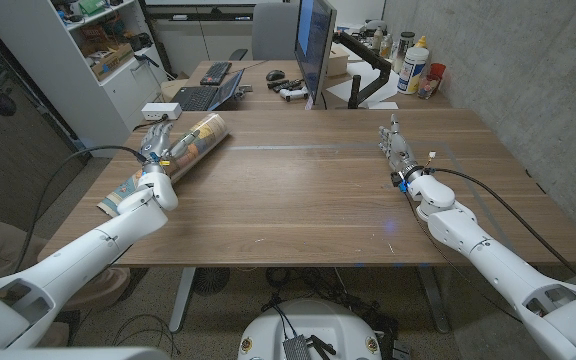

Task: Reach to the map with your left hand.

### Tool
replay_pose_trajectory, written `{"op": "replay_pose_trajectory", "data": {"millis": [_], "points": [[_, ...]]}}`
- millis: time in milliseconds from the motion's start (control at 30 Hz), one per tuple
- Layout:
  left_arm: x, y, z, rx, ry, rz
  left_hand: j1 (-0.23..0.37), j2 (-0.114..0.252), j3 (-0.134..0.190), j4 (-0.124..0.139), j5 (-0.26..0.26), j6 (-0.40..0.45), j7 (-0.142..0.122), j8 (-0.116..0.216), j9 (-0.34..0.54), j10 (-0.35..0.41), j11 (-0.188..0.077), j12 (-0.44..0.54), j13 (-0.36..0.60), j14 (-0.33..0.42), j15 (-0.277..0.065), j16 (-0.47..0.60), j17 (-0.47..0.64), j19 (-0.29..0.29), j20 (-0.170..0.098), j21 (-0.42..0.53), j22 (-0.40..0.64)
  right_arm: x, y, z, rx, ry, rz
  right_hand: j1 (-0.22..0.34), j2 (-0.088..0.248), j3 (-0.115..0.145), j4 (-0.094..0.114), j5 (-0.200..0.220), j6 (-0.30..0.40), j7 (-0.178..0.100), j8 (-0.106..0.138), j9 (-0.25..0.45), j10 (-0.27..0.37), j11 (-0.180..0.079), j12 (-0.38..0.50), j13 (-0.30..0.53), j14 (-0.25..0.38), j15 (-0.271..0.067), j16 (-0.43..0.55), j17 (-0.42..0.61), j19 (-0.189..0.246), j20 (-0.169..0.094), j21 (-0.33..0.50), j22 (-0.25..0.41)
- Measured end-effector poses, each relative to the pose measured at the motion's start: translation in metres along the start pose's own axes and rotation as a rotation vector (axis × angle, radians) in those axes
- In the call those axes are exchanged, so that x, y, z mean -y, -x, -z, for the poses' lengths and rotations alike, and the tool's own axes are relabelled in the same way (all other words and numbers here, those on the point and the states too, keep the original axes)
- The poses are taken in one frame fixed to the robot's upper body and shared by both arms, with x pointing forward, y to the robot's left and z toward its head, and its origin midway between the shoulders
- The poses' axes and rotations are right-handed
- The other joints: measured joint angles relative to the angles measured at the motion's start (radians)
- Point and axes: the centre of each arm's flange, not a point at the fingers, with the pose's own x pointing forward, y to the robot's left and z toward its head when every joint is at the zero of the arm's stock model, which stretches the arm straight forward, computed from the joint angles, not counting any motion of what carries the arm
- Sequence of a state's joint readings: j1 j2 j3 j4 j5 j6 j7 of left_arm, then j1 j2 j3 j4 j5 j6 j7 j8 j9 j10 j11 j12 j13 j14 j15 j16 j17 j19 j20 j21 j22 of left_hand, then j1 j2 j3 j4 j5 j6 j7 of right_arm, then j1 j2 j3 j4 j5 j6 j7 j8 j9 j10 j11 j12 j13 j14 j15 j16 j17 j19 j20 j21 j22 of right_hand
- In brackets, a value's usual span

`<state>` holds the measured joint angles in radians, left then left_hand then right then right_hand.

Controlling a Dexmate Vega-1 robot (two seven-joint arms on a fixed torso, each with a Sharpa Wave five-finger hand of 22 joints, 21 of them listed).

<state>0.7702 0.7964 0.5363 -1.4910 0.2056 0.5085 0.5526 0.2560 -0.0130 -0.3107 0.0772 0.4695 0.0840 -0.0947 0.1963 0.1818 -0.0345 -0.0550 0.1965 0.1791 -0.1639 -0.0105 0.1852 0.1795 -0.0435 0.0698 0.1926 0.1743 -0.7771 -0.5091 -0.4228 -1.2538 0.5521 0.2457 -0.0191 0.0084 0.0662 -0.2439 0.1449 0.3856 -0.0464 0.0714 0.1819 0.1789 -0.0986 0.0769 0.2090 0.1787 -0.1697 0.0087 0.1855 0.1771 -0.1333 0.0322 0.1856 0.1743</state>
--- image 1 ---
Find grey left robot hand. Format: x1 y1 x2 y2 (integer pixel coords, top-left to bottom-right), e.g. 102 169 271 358
139 121 202 169

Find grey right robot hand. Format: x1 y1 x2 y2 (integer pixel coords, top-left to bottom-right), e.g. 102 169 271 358
377 113 427 184

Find colourful map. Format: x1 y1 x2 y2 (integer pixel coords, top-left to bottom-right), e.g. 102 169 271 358
96 112 232 219

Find white power strip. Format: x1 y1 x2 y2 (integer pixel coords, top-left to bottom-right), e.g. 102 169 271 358
140 102 183 122

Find open dark laptop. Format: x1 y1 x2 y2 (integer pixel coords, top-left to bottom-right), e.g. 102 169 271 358
171 68 246 112

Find clear glass with items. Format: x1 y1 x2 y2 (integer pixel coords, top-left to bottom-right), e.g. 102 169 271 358
416 73 442 100

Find white paper sheets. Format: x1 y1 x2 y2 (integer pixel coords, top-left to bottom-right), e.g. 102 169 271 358
325 60 400 105

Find white wipes canister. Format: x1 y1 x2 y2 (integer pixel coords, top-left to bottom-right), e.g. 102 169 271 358
396 46 430 96

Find red cup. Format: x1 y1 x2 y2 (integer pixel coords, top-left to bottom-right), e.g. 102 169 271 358
427 62 447 84

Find white shelf cabinet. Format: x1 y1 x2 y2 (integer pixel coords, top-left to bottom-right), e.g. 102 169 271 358
0 0 169 159

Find black keyboard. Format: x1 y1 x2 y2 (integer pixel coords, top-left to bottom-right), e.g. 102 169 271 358
199 61 233 87

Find cardboard box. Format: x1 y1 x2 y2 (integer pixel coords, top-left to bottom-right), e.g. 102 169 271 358
90 42 135 81

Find dark lid jar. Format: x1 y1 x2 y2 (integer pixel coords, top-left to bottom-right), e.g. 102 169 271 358
391 31 416 74

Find light wooden box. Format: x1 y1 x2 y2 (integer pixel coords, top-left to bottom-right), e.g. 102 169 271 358
326 43 352 78

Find wooden office desk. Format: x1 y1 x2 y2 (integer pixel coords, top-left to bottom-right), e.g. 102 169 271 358
182 58 453 112

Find white game controller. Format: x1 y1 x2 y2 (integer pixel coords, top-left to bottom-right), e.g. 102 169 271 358
279 86 310 103

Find black remote control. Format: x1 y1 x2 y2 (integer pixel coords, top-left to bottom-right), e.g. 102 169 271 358
266 78 305 94

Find black computer monitor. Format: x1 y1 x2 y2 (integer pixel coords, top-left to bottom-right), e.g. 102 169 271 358
293 0 338 107

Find round black fan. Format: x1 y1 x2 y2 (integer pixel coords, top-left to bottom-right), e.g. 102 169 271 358
191 267 232 297

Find grey table leg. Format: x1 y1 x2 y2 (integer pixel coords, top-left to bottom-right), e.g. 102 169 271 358
415 264 452 335
167 266 197 334

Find green box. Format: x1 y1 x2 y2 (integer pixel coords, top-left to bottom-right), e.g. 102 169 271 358
78 0 107 16

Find grey office chair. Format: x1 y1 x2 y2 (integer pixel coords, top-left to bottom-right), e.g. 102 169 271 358
228 2 300 62

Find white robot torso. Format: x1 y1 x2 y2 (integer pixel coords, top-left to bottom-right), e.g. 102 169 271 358
237 298 383 360

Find grey finned metal module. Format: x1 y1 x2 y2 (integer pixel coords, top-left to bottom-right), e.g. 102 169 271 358
281 335 313 360

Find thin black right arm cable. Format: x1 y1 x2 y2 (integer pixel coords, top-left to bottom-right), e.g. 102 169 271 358
402 192 522 324

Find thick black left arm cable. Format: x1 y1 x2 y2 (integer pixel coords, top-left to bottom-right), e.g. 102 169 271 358
15 144 149 274

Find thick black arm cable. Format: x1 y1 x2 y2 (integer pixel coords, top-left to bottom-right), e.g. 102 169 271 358
425 167 576 292
15 144 149 274

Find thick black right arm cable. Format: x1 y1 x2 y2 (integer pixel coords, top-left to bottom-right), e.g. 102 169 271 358
425 167 576 292

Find black floor cable bundle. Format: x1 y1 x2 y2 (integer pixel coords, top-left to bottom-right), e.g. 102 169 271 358
260 267 399 346

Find thin black floor cable loop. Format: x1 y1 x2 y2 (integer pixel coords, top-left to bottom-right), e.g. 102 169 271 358
110 313 182 357

